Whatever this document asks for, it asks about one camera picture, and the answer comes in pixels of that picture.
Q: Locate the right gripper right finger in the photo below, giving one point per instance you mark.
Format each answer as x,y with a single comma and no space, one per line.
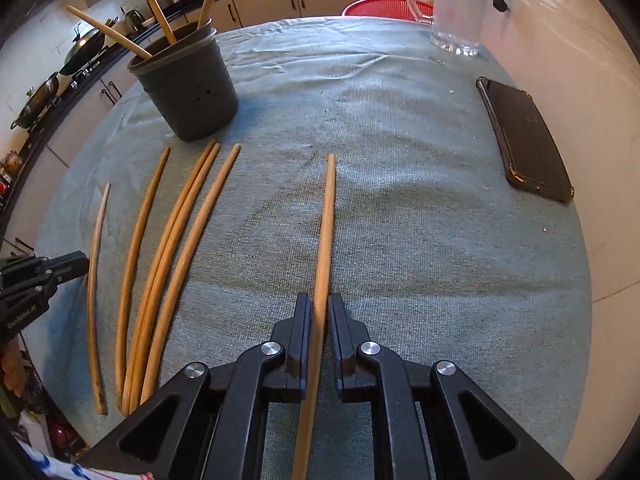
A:
429,422

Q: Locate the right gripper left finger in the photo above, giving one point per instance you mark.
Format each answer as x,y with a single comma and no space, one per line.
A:
210,422

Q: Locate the steel pot with lid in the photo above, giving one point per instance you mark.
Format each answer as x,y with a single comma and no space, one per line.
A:
38,100

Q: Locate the black wok on stove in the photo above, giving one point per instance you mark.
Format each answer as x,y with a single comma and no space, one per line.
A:
84,49

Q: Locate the black perforated utensil holder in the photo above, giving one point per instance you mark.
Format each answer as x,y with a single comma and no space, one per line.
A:
188,82

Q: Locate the blue-green table cloth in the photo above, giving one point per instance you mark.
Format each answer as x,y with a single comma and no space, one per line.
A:
433,249

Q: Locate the black electric kettle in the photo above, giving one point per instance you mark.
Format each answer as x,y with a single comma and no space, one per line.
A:
134,20

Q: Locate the black smartphone brown case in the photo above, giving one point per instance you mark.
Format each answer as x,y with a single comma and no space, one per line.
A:
531,160

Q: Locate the red plastic basin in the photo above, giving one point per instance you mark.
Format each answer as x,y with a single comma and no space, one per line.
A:
395,9

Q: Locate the clear glass beer mug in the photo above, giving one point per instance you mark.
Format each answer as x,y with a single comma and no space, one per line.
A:
456,24

